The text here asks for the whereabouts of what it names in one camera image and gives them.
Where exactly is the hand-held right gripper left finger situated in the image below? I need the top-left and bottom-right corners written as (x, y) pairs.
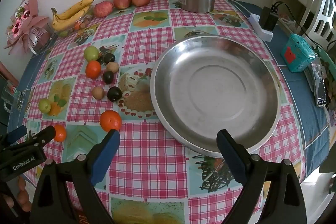
top-left (29, 129), bottom-right (121, 224)

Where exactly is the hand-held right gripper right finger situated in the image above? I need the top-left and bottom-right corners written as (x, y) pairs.
top-left (216, 130), bottom-right (307, 224)

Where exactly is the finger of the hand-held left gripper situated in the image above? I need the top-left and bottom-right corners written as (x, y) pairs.
top-left (16, 126), bottom-right (56, 154)
top-left (0, 126), bottom-right (28, 147)

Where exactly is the round steel plate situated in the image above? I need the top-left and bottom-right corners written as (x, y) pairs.
top-left (150, 35), bottom-right (281, 159)

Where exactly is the person's left hand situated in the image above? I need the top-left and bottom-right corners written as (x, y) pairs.
top-left (3, 175), bottom-right (32, 214)

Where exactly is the clear glass mug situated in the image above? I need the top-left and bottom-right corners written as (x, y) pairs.
top-left (1, 81), bottom-right (27, 113)

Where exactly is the pink checkered printed tablecloth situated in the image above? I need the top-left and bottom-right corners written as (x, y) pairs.
top-left (22, 0), bottom-right (306, 224)

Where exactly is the pink flower bouquet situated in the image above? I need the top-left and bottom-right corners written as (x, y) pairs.
top-left (4, 0), bottom-right (53, 55)

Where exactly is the black phone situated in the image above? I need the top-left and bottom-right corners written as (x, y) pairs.
top-left (311, 61), bottom-right (330, 108)

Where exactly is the yellow banana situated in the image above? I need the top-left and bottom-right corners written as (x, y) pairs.
top-left (54, 0), bottom-right (95, 20)
top-left (51, 6), bottom-right (91, 31)

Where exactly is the teal box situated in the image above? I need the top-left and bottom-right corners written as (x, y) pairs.
top-left (280, 34), bottom-right (315, 73)

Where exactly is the clear plastic container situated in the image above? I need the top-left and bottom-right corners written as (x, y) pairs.
top-left (52, 10), bottom-right (95, 38)

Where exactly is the white power strip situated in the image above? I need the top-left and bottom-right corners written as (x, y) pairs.
top-left (248, 13), bottom-right (274, 42)

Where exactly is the black charger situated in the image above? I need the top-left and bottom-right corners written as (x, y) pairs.
top-left (259, 6), bottom-right (280, 31)

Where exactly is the white chair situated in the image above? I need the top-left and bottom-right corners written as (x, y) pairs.
top-left (273, 0), bottom-right (336, 46)

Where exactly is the black cable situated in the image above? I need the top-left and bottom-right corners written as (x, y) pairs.
top-left (272, 1), bottom-right (336, 52)

